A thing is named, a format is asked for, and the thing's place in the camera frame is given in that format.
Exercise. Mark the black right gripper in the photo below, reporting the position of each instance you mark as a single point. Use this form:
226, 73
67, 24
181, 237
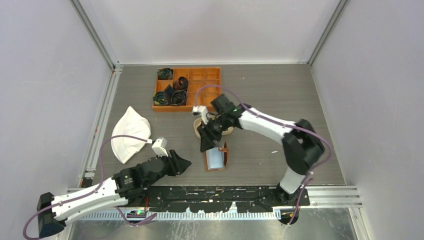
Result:
208, 135

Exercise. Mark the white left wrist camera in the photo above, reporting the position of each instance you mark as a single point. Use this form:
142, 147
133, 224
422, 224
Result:
159, 147

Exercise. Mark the orange wooden compartment box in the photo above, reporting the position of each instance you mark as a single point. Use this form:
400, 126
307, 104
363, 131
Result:
203, 87

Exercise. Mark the beige oval tray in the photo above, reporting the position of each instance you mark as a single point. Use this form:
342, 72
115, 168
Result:
199, 123

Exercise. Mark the white cloth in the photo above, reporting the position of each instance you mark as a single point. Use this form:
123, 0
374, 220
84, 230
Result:
134, 130

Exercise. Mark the brown leather card holder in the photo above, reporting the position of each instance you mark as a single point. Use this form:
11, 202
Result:
216, 159

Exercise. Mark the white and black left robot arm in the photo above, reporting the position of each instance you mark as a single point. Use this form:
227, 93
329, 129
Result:
56, 211

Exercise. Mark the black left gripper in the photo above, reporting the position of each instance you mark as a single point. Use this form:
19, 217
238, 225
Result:
178, 165

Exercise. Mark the aluminium frame rail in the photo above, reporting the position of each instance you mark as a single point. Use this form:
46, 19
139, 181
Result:
322, 197

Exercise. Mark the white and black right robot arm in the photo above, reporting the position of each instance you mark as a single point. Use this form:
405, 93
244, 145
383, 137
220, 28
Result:
301, 145

